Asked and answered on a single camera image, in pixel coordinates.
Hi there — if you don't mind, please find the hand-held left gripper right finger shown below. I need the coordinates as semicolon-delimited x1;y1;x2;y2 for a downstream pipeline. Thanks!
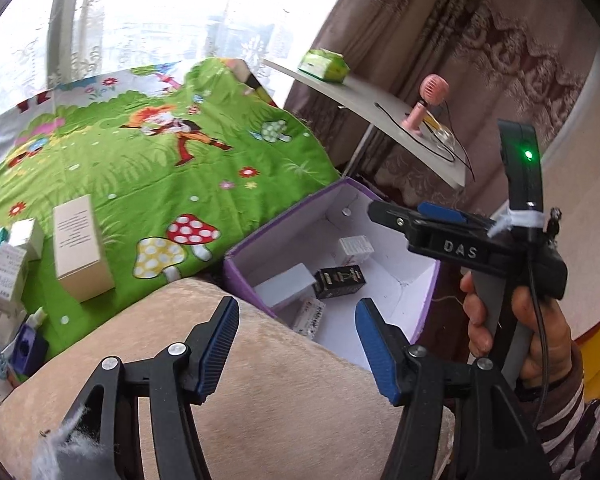
355;297;551;480

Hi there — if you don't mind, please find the white lace curtain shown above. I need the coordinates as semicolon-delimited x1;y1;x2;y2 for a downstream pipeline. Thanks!
0;0;341;126

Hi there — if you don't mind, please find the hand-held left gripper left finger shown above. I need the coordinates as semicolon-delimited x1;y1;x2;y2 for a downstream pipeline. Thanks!
60;296;241;480

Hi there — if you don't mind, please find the person's right hand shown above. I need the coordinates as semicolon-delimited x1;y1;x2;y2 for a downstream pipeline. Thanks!
460;269;576;393

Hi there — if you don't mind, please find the dark blue plastic container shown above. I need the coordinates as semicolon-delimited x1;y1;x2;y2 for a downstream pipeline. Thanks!
9;324;49;377

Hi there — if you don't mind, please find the thin black cable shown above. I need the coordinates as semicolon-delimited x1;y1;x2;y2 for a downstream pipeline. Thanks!
375;102;476;183

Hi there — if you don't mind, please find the white side table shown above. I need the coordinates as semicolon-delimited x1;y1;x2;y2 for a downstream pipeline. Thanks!
262;58;467;190

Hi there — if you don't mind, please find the white blue printed carton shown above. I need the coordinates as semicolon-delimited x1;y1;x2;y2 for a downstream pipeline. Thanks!
0;245;30;306

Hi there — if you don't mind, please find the green cartoon printed blanket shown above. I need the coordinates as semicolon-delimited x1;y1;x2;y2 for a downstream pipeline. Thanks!
0;57;341;421

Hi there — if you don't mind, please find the black gold printed box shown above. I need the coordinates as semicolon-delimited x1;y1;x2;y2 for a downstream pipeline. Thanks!
314;265;367;300

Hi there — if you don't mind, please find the small clear glass jar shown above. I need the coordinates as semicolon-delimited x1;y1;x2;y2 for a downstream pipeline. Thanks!
422;117;456;150

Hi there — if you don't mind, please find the beige plush cushion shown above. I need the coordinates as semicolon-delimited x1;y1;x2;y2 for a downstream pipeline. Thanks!
0;277;456;480

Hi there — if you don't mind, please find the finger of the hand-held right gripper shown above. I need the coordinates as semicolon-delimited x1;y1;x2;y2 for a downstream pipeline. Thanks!
367;200;422;242
419;202;496;233

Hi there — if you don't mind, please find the pink handheld fan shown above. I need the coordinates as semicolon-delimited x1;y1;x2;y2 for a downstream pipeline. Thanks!
400;74;447;137

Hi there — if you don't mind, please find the white red printed box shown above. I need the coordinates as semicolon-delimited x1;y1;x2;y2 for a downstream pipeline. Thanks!
292;296;327;337

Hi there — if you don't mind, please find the grey fluffy tuft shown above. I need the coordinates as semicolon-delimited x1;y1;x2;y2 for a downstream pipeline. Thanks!
32;395;111;480

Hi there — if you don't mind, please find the green tissue pack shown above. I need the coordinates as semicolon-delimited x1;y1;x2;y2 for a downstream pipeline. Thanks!
298;49;351;84

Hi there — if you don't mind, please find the grey window post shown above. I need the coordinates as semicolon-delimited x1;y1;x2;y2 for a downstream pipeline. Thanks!
46;0;98;88

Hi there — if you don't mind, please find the purple storage box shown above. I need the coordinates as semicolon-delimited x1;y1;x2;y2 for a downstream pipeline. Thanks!
223;176;441;376

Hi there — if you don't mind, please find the brown patterned curtain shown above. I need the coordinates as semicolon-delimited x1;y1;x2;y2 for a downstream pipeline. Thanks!
285;0;600;221

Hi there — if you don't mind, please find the grey white box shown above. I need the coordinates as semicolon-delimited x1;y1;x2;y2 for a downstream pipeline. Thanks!
254;263;317;311

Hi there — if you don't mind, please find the small white striped box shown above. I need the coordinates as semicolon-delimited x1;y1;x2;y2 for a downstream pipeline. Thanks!
338;236;373;265

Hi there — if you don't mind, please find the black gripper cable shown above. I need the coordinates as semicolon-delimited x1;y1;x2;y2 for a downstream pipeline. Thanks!
527;240;553;423

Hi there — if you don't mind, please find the tall beige cardboard box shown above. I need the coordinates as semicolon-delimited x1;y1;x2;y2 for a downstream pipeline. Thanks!
53;194;117;304

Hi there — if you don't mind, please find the person's right forearm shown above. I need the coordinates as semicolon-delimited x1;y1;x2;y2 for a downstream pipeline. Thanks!
517;345;600;480

